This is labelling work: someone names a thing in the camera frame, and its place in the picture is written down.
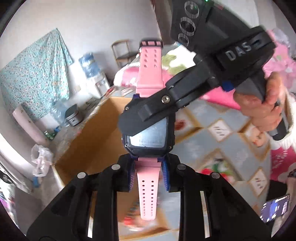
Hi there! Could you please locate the pink smart watch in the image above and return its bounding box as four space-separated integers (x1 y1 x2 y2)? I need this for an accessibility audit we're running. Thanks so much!
124 39 175 221

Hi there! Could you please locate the person's right hand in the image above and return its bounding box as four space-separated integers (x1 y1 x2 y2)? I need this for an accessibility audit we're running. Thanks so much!
233 72 286 132

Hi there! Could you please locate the brown cardboard box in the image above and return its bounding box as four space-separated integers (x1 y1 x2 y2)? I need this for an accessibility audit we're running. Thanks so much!
54 97 179 240

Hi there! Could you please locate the wooden chair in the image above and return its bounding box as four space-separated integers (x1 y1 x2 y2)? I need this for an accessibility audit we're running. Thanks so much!
111 39 138 69

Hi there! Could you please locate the smartphone with lit screen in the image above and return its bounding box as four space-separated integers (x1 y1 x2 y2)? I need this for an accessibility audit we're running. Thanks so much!
260 194 290 223

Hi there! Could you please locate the white plastic bag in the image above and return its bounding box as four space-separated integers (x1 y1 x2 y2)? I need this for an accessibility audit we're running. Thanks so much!
31 145 54 177

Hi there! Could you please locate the black rice cooker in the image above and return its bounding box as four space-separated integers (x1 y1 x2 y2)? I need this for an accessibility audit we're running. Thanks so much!
65 104 84 126

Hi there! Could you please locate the patterned blue tablecloth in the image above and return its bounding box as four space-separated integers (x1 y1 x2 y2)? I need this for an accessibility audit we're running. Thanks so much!
111 85 273 241

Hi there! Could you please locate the green drink can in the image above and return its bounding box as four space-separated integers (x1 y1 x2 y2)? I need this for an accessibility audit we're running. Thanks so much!
44 131 56 141

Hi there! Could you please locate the clear plastic water jug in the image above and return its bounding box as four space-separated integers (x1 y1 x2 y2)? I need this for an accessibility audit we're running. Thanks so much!
50 100 68 126

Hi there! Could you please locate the pink rolled mat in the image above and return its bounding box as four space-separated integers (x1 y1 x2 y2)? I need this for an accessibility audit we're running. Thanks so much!
13 104 50 147

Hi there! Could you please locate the teal floral hanging cloth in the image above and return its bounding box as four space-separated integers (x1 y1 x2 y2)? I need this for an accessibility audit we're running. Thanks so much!
1 29 73 121

